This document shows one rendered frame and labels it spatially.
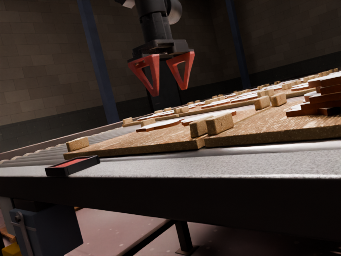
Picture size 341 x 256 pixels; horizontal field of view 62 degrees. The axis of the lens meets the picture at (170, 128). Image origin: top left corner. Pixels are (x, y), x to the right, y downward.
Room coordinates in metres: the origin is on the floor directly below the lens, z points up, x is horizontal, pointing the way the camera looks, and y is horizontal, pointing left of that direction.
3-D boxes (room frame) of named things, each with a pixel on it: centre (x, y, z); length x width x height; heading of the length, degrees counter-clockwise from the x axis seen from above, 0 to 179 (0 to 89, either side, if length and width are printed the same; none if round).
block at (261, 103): (0.68, -0.23, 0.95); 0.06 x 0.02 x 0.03; 139
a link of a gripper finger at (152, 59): (0.56, 0.01, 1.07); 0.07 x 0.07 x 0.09; 49
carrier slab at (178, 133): (0.70, 0.01, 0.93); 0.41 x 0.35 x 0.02; 49
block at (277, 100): (0.66, -0.26, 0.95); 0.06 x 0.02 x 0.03; 138
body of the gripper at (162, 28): (0.58, -0.02, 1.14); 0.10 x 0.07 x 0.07; 139
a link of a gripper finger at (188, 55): (0.61, -0.04, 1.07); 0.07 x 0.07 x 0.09; 49
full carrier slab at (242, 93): (1.59, -0.56, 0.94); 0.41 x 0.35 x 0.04; 48
